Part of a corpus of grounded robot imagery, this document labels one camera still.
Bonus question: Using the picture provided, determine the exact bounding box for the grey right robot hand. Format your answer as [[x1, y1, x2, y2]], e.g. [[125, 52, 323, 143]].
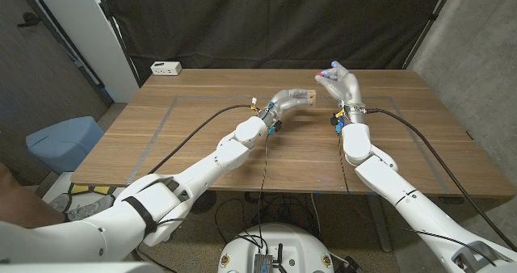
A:
[[314, 61, 367, 125]]

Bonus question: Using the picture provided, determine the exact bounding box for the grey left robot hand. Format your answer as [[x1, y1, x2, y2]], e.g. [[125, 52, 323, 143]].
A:
[[262, 88, 311, 135]]

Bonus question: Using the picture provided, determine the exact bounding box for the black curtain backdrop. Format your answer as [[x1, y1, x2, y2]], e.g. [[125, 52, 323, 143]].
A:
[[99, 0, 449, 84]]

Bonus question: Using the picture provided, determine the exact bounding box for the black backdrop stand pole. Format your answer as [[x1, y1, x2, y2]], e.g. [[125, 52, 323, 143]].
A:
[[401, 0, 460, 70], [95, 0, 142, 88]]

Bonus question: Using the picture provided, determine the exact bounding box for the white power strip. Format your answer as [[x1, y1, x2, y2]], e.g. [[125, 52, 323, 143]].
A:
[[149, 61, 183, 77]]

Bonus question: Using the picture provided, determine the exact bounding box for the black round floor fan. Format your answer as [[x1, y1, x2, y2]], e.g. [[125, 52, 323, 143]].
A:
[[191, 190, 217, 216]]

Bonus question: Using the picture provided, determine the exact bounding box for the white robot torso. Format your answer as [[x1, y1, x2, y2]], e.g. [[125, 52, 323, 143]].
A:
[[217, 223, 335, 273]]

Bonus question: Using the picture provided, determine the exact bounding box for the grey table leg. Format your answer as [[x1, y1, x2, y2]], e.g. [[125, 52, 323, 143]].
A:
[[368, 195, 393, 253]]

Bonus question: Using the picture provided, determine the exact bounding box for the grey electronics module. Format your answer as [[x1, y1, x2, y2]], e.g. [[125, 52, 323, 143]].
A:
[[253, 253, 275, 273]]

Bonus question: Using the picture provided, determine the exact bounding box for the white cabinet panel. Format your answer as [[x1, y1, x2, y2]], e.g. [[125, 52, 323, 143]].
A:
[[30, 0, 141, 103]]

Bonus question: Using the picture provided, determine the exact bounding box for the blue padded stool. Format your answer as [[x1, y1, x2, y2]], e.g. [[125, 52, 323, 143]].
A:
[[25, 115, 105, 175]]

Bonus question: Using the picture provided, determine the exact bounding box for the person's bare leg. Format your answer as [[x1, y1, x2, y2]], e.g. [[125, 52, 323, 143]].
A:
[[0, 162, 68, 229]]

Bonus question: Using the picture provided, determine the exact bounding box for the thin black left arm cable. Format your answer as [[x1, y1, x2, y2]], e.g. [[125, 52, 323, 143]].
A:
[[155, 132, 271, 254]]

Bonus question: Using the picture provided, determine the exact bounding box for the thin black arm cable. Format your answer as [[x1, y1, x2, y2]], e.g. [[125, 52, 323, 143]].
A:
[[155, 132, 271, 254], [337, 132, 498, 268]]

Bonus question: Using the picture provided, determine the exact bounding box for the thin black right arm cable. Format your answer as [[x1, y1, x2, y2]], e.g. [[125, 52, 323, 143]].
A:
[[337, 132, 498, 268]]

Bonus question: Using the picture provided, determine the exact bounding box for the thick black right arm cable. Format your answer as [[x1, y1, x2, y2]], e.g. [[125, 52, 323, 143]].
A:
[[365, 107, 517, 253]]

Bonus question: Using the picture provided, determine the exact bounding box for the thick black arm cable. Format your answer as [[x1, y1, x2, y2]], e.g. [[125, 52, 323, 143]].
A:
[[148, 104, 259, 175], [365, 107, 517, 253]]

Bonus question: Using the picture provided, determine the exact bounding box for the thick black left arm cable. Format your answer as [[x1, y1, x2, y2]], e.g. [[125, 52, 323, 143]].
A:
[[148, 104, 259, 175]]

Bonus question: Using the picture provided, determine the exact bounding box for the black floor cable tangle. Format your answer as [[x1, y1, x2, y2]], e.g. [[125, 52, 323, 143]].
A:
[[213, 191, 324, 246]]

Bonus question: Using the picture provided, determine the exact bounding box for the white floor cable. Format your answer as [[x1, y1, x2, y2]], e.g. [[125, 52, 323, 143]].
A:
[[309, 192, 322, 237]]

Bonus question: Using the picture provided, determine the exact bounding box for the black door handle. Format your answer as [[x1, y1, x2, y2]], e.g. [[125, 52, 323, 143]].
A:
[[16, 11, 41, 27]]

